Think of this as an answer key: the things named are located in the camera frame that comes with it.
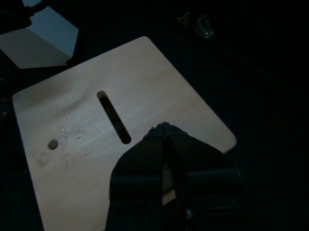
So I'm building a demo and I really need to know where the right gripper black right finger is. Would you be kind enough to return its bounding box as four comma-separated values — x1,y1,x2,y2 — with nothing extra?
164,121,244,231

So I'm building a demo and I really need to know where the silver frame bracket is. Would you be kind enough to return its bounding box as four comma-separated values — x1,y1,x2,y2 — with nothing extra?
177,11,217,40

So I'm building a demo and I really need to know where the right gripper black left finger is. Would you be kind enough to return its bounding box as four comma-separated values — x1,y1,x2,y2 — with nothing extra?
109,124,168,231

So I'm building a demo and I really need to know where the white cube box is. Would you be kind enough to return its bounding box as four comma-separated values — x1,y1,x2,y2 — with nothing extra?
0,0,81,70

